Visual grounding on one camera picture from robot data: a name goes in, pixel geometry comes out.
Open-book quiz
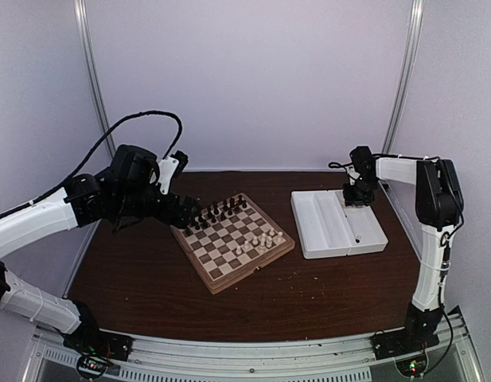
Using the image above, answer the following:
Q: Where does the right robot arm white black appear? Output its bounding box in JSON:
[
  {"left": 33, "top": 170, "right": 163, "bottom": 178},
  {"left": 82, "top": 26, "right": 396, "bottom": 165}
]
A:
[{"left": 343, "top": 146, "right": 464, "bottom": 359}]

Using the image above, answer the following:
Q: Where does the left controller board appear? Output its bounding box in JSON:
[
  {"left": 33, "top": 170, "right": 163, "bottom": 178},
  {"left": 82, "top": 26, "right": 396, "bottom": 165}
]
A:
[{"left": 76, "top": 355, "right": 112, "bottom": 379}]

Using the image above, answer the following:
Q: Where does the left aluminium frame post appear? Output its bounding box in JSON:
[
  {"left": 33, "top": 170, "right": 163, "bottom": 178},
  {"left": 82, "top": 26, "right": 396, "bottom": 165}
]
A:
[{"left": 73, "top": 0, "right": 111, "bottom": 134}]

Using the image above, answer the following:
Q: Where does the right aluminium frame post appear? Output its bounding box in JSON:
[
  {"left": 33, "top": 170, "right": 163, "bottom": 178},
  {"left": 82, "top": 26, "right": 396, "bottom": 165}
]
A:
[{"left": 378, "top": 0, "right": 424, "bottom": 158}]

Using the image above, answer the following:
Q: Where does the white chess piece on board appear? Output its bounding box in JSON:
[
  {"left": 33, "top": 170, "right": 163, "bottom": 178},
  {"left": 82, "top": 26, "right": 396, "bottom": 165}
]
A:
[{"left": 260, "top": 232, "right": 267, "bottom": 247}]

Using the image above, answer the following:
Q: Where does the row of dark chess pieces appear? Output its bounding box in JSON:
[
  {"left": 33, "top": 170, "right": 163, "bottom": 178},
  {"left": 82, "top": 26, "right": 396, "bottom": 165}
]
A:
[{"left": 183, "top": 194, "right": 248, "bottom": 236}]

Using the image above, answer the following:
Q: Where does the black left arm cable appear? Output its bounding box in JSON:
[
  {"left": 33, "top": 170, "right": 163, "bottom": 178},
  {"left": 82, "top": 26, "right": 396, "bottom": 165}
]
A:
[{"left": 32, "top": 110, "right": 185, "bottom": 206}]

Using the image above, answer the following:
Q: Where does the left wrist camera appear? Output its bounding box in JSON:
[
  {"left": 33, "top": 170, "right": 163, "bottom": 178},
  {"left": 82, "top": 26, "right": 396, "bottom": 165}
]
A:
[{"left": 157, "top": 150, "right": 189, "bottom": 195}]

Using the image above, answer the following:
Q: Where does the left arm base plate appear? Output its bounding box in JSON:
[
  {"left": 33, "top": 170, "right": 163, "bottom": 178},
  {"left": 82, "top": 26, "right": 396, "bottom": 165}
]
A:
[{"left": 61, "top": 329, "right": 133, "bottom": 361}]

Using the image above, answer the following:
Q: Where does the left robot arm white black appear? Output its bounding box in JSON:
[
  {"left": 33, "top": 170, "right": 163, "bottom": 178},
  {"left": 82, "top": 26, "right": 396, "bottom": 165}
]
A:
[{"left": 0, "top": 145, "right": 197, "bottom": 353}]

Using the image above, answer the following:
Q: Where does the aluminium frame post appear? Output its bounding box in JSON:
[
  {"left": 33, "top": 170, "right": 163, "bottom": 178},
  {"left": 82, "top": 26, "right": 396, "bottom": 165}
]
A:
[
  {"left": 378, "top": 0, "right": 424, "bottom": 158},
  {"left": 73, "top": 0, "right": 111, "bottom": 134}
]

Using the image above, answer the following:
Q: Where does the wooden chess board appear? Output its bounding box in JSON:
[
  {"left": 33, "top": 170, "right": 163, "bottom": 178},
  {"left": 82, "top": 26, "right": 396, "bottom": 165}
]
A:
[{"left": 171, "top": 193, "right": 295, "bottom": 294}]

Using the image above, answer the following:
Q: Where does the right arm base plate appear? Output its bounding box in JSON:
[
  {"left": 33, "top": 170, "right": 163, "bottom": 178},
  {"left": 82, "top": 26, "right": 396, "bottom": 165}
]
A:
[{"left": 370, "top": 329, "right": 439, "bottom": 360}]

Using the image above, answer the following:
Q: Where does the right controller board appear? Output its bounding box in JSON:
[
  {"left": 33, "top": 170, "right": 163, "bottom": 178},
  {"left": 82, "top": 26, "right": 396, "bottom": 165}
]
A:
[{"left": 395, "top": 356, "right": 427, "bottom": 378}]

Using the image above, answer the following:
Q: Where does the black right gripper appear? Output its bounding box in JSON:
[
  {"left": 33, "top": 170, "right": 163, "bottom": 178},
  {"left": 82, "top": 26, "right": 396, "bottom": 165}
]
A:
[{"left": 344, "top": 176, "right": 379, "bottom": 205}]

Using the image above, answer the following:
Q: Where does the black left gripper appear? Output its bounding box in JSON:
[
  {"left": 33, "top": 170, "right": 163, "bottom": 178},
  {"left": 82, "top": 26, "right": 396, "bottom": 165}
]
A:
[{"left": 115, "top": 185, "right": 201, "bottom": 228}]

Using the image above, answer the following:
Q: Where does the white plastic tray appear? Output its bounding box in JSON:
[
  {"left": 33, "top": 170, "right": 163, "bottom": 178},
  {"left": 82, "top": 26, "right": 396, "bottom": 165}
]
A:
[{"left": 290, "top": 190, "right": 388, "bottom": 259}]

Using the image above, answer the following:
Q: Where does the controller board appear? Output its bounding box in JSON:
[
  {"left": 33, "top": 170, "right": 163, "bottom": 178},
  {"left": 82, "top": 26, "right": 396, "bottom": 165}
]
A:
[
  {"left": 76, "top": 355, "right": 112, "bottom": 379},
  {"left": 395, "top": 356, "right": 427, "bottom": 378}
]

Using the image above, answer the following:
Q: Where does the front aluminium rail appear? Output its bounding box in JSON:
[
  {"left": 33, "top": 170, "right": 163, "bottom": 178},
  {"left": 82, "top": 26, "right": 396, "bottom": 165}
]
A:
[{"left": 24, "top": 312, "right": 489, "bottom": 382}]

